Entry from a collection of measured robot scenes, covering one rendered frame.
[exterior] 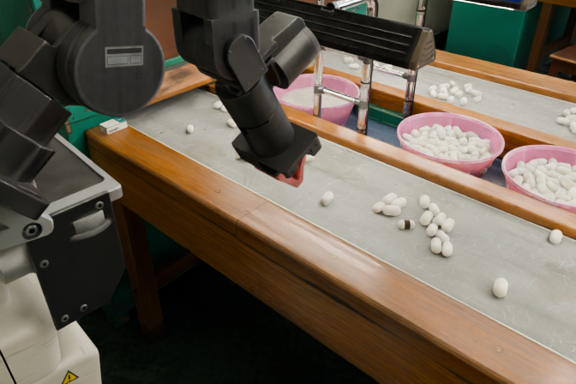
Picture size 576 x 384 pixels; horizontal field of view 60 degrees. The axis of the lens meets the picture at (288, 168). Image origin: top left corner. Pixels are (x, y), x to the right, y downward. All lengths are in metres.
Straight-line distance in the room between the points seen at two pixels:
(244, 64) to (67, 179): 0.29
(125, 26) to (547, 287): 0.82
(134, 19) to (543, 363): 0.70
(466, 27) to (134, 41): 3.63
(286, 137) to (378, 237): 0.47
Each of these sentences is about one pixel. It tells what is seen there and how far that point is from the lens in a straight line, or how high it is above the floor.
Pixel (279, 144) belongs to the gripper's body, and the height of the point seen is 1.09.
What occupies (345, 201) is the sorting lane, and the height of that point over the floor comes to 0.74.
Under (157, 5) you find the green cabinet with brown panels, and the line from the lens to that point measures 1.49.
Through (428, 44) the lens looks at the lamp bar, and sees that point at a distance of 0.98.
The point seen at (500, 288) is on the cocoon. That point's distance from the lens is 0.94.
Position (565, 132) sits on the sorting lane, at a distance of 1.56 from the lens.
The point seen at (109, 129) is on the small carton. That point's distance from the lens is 1.38.
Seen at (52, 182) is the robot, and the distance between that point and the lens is 0.68.
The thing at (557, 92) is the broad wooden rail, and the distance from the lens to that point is 1.76.
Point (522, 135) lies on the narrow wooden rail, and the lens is 1.44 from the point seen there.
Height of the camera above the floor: 1.38
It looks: 32 degrees down
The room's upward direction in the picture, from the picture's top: straight up
